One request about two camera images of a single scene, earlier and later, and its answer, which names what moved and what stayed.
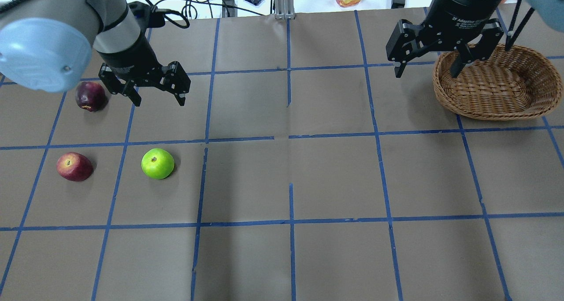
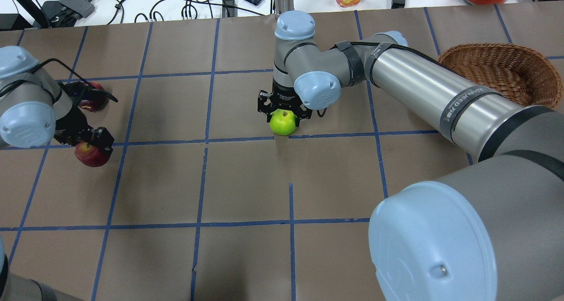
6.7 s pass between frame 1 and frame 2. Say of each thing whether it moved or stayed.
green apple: moved
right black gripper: moved
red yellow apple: moved
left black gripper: moved
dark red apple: stayed
